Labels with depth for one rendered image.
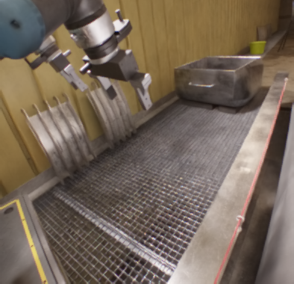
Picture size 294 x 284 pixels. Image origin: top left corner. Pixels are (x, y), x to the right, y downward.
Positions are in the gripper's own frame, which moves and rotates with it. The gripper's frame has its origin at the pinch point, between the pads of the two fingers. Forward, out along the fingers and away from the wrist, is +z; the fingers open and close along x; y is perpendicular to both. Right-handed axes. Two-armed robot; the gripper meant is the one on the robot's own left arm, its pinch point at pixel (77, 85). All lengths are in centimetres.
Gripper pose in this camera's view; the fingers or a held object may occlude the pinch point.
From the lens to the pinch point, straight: 85.4
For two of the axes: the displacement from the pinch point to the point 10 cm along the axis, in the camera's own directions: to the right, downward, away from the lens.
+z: 5.2, 6.8, 5.2
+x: -5.0, -2.5, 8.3
